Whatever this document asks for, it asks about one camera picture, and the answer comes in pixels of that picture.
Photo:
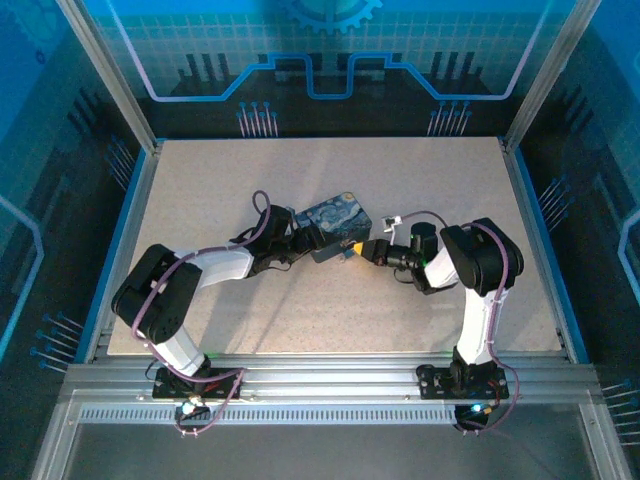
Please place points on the base connector with light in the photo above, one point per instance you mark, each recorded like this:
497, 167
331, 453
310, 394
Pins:
475, 410
190, 405

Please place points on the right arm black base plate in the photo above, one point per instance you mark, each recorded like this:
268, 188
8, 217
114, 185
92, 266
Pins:
435, 382

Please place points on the aluminium front frame rail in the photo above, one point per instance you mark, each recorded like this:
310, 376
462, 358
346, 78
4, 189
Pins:
330, 375

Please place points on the aluminium side frame rail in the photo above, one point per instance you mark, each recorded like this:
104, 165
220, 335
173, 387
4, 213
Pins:
532, 220
127, 240

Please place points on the right base connector with light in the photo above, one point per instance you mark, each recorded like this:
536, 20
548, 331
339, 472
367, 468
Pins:
475, 410

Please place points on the starry night printed box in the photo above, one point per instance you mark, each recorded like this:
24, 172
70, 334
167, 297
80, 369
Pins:
334, 220

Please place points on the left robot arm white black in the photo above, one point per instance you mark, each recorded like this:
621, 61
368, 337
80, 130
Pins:
155, 295

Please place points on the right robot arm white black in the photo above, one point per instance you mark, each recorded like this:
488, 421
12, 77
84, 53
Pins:
480, 250

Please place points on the aluminium frame post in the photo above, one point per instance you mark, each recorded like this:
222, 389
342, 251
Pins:
107, 75
550, 75

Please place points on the left base connector with light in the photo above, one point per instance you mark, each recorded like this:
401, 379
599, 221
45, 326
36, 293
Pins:
190, 405

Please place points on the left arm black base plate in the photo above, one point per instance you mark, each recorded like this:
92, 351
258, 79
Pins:
227, 382

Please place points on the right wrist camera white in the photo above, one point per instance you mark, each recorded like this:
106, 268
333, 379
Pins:
391, 223

